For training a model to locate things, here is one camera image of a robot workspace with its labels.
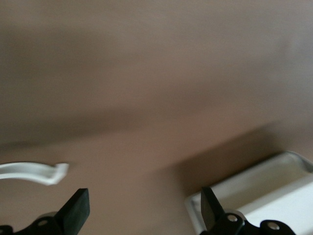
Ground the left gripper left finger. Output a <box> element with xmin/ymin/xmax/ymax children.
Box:
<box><xmin>58</xmin><ymin>188</ymin><xmax>90</xmax><ymax>235</ymax></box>

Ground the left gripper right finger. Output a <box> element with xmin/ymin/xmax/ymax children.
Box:
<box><xmin>201</xmin><ymin>187</ymin><xmax>245</xmax><ymax>235</ymax></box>

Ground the white plastic drawer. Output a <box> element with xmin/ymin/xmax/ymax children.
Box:
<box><xmin>184</xmin><ymin>151</ymin><xmax>313</xmax><ymax>235</ymax></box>

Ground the white curved plastic piece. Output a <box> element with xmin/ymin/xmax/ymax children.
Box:
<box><xmin>0</xmin><ymin>162</ymin><xmax>70</xmax><ymax>186</ymax></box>

